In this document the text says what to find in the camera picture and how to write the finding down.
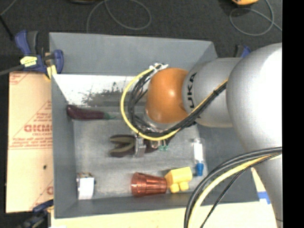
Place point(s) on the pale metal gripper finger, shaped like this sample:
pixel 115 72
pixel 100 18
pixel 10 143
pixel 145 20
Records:
pixel 140 152
pixel 140 142

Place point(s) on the copper-coloured cup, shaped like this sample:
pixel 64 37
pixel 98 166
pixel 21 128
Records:
pixel 148 184

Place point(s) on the brown cardboard board red print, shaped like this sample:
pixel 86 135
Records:
pixel 26 132

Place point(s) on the small white box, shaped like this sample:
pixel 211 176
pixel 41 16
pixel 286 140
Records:
pixel 85 186

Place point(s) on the yellow toy block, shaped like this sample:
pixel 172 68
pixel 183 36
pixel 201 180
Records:
pixel 178 176

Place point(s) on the grey metal bin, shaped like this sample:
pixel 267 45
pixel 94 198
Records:
pixel 99 56

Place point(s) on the clear bottle with blue cap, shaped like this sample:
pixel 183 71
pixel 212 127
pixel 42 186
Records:
pixel 198 151

